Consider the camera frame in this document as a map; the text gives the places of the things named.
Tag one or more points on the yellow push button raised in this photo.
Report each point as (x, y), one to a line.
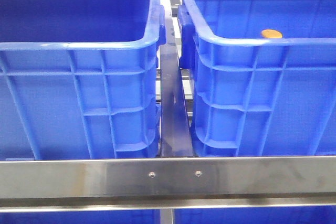
(271, 34)

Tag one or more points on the blue source bin with buttons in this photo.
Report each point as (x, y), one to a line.
(78, 79)

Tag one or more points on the blue destination bin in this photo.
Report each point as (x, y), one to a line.
(255, 96)

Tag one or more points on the steel centre divider bar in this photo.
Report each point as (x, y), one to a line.
(175, 133)

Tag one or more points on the lower blue bin left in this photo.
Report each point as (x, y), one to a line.
(118, 216)

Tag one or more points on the lower blue bin right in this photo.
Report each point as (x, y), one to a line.
(312, 214)

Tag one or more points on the steel front rail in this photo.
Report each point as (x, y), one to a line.
(162, 183)

